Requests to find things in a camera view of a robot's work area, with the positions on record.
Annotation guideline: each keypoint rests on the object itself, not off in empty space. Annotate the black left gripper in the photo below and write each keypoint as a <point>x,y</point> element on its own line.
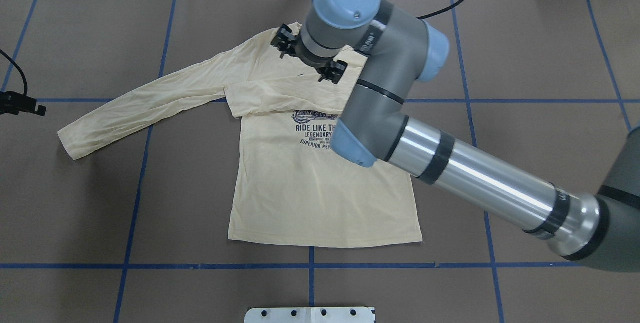
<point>42,110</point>

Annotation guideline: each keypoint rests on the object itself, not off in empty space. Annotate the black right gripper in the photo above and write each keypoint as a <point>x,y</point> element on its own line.
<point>332,70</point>

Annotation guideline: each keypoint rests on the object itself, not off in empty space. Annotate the beige long-sleeve printed shirt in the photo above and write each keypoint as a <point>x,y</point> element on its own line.
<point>291,188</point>

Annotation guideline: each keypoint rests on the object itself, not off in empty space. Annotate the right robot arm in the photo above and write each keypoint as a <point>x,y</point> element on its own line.
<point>423,100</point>

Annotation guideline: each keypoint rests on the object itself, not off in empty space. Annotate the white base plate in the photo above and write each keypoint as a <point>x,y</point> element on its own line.
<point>340,314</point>

